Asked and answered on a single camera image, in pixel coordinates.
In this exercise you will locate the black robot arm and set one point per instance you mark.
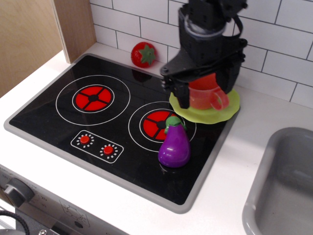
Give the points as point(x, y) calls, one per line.
point(210, 17)

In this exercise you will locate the black toy stove top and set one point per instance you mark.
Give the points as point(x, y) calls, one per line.
point(110, 119)

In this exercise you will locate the grey toy sink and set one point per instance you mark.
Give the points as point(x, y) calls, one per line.
point(280, 201)

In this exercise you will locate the wooden side panel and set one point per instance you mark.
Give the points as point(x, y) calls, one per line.
point(33, 31)

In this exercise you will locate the grey oven knob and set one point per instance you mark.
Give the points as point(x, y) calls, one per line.
point(18, 192)

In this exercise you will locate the green plastic toy plate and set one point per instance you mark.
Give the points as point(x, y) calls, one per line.
point(209, 116)

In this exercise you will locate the red plastic toy cup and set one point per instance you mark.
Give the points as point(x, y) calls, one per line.
point(205, 93)

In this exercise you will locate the red toy tomato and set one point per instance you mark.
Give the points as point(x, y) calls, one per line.
point(143, 55)

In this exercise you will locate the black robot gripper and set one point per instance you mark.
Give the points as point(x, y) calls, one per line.
point(201, 55)

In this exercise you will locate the purple toy eggplant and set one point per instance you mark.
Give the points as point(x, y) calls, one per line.
point(175, 151)

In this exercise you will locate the grey oven front panel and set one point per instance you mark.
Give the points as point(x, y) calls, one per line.
point(56, 213)

